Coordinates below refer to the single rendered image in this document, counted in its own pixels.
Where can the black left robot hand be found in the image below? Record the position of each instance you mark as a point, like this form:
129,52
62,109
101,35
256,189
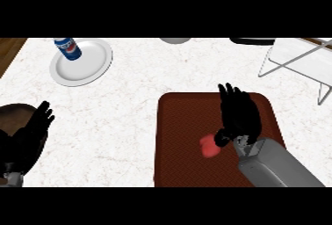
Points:
25,140

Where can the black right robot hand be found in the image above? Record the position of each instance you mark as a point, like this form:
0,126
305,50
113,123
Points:
237,117

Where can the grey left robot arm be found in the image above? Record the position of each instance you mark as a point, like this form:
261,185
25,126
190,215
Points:
10,178

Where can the dark red tray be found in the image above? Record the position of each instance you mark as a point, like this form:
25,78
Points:
190,129

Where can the brown round object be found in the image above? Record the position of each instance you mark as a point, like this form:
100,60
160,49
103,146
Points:
14,117

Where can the red fruit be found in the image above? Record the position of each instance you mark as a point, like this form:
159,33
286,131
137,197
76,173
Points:
208,148

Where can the black flat object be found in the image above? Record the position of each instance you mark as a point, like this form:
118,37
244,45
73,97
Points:
252,41

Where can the white round plate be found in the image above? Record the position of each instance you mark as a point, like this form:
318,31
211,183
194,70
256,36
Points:
81,66

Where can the grey round object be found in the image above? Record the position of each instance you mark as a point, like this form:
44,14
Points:
174,40

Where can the blue soda can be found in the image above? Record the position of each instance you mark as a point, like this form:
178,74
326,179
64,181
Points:
67,49

